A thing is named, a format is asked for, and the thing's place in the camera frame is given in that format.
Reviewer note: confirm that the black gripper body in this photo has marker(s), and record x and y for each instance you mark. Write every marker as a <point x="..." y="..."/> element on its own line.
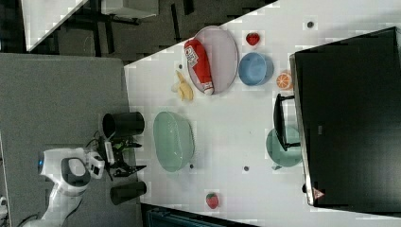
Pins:
<point x="112" y="154"/>

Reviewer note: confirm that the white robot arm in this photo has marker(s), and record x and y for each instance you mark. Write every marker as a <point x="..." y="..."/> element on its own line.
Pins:
<point x="71" y="170"/>

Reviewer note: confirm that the blue bowl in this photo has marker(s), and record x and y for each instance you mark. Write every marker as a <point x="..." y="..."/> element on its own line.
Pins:
<point x="255" y="69"/>

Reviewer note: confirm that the orange slice toy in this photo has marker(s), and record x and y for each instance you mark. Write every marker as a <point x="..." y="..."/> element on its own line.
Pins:
<point x="284" y="81"/>

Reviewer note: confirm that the black cylinder post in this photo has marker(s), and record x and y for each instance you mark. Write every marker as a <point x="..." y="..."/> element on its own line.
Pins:
<point x="127" y="192"/>
<point x="122" y="124"/>

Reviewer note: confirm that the yellow plush banana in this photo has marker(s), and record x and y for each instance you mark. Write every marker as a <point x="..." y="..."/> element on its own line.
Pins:
<point x="182" y="88"/>

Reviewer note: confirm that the black cylinder post upper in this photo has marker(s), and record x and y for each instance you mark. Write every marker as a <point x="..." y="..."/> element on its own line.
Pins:
<point x="122" y="124"/>

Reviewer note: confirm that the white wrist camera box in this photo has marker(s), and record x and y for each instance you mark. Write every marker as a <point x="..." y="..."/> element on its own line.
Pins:
<point x="96" y="165"/>

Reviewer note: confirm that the black cylinder post lower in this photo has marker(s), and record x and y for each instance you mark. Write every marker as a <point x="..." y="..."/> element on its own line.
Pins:
<point x="127" y="192"/>

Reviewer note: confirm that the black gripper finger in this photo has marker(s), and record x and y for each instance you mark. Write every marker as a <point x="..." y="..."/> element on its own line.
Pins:
<point x="126" y="171"/>
<point x="129" y="144"/>

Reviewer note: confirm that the pale pink oval plate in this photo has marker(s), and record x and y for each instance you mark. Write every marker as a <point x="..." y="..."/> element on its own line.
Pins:
<point x="219" y="47"/>

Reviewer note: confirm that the white side table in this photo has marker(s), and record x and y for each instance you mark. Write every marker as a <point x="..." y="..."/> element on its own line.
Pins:
<point x="42" y="17"/>

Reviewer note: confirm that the green plastic strainer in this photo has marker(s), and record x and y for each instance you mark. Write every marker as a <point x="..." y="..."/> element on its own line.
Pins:
<point x="174" y="141"/>

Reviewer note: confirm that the black toaster oven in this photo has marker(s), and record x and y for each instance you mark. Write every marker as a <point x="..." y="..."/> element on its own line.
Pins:
<point x="347" y="96"/>

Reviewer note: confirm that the red strawberry toy far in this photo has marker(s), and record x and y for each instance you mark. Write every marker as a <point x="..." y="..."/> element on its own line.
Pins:
<point x="253" y="38"/>

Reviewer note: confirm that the red plush ketchup bottle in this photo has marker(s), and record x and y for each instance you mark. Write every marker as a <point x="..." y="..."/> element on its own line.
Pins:
<point x="199" y="64"/>

